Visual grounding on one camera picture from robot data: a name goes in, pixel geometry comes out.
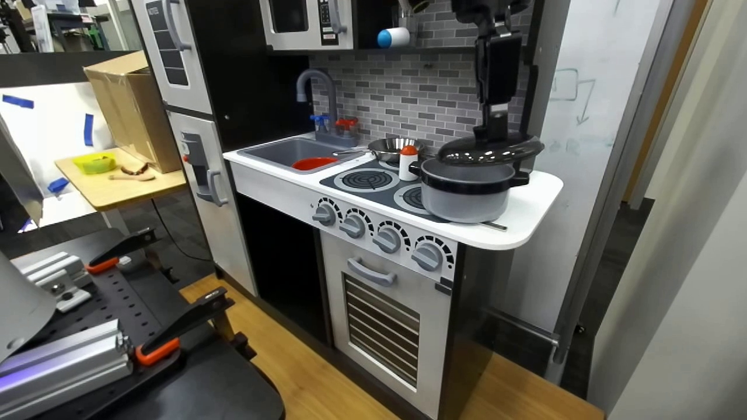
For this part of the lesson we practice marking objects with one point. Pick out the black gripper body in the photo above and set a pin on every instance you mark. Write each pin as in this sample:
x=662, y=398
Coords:
x=499, y=58

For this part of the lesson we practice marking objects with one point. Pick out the black pot lid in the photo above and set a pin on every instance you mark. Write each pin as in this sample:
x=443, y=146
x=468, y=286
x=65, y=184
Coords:
x=472, y=153

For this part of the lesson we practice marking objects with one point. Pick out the grey toy pot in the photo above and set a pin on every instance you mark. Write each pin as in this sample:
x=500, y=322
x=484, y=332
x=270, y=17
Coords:
x=466, y=195

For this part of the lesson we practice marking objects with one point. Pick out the silver steel pot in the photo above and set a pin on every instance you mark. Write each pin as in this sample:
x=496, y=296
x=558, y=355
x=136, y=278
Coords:
x=387, y=151

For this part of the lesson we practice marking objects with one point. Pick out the blue white cylinder toy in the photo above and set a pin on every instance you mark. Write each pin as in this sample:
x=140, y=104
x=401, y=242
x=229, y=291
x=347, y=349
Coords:
x=391, y=38

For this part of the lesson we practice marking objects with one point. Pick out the toy kitchen play set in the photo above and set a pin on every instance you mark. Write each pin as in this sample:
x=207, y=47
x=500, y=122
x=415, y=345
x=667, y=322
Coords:
x=306, y=216

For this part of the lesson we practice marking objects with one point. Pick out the cardboard box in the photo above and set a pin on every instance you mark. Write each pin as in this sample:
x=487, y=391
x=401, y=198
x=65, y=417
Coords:
x=132, y=107

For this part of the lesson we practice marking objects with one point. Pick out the wooden side table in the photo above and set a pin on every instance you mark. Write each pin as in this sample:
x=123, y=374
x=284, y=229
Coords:
x=125, y=186

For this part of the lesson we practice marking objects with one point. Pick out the black perforated board with clamps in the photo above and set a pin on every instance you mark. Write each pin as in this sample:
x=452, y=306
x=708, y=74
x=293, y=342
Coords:
x=53, y=374

